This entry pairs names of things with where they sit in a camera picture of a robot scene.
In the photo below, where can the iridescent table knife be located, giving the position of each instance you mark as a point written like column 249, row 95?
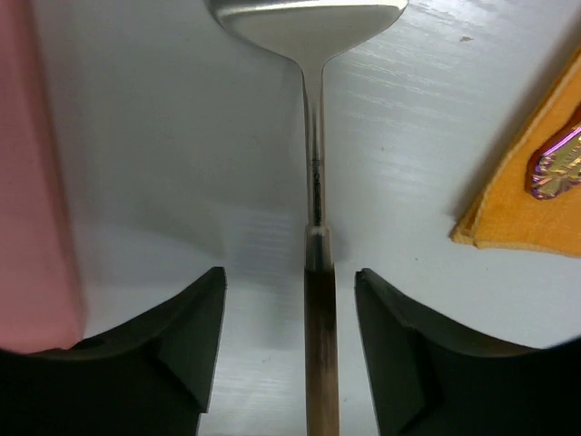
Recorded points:
column 554, row 168

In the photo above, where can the pink plastic tray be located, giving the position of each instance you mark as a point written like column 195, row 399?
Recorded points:
column 41, row 299

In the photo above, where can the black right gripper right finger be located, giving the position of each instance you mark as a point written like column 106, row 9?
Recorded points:
column 431, row 375

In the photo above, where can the orange cloth placemat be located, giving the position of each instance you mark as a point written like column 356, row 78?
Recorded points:
column 505, row 214

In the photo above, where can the steel cake server wooden handle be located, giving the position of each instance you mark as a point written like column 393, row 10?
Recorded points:
column 310, row 34

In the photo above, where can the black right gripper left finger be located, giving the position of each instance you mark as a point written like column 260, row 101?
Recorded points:
column 151, row 375

